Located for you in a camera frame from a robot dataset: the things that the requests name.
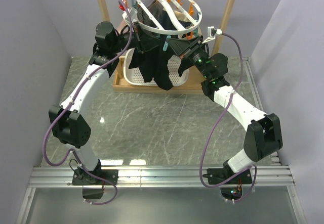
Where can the black boxer underwear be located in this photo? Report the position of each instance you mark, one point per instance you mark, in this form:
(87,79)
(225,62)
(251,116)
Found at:
(153,65)

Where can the aluminium mounting rail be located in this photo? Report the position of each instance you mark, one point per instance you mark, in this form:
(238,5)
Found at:
(155,176)

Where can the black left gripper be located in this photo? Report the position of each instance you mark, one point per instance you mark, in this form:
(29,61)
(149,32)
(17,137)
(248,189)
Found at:
(145,41)

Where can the white round clip hanger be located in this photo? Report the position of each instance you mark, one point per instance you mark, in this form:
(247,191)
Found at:
(182,19)

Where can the white perforated plastic basket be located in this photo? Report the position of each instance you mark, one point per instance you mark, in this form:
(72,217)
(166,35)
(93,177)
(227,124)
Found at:
(134,77)

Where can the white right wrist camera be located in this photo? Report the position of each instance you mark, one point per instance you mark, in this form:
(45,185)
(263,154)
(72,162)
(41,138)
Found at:
(212,34)

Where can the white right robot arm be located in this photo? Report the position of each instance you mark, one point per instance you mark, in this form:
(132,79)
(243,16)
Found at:
(263,131)

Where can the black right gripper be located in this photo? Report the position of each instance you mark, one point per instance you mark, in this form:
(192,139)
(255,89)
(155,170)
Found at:
(180,48)

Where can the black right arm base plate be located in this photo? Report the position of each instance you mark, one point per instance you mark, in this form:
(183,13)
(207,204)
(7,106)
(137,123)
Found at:
(218,175)

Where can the grey striped hanging underwear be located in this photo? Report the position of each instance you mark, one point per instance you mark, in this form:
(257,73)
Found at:
(156,9)

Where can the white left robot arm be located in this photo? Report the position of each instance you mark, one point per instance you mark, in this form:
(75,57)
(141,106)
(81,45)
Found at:
(67,120)

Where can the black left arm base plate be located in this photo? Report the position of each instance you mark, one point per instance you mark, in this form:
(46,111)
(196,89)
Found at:
(81,178)

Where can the wooden hanger rack frame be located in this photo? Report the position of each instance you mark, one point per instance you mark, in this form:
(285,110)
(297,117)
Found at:
(191,86)

